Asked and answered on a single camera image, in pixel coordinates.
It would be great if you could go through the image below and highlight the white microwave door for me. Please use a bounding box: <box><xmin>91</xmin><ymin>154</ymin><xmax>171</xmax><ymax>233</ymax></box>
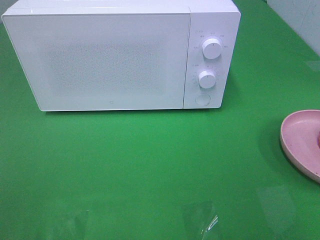
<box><xmin>3</xmin><ymin>13</ymin><xmax>190</xmax><ymax>112</ymax></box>

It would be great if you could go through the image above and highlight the lower white timer knob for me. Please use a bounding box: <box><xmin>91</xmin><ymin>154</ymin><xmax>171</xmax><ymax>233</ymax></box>
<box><xmin>198</xmin><ymin>70</ymin><xmax>217</xmax><ymax>89</ymax></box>

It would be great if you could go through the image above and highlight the white microwave oven body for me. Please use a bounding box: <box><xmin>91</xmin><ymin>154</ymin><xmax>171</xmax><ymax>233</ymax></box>
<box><xmin>1</xmin><ymin>0</ymin><xmax>241</xmax><ymax>109</ymax></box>

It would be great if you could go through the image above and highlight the round white door button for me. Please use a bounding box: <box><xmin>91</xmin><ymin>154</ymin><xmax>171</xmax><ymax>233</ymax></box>
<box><xmin>195</xmin><ymin>94</ymin><xmax>211</xmax><ymax>106</ymax></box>

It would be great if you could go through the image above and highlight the pink round plate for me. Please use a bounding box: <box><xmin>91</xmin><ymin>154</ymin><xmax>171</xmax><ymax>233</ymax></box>
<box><xmin>279</xmin><ymin>109</ymin><xmax>320</xmax><ymax>183</ymax></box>

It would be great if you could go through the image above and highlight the upper white power knob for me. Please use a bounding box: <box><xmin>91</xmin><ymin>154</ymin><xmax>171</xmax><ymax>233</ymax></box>
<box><xmin>201</xmin><ymin>36</ymin><xmax>223</xmax><ymax>60</ymax></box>

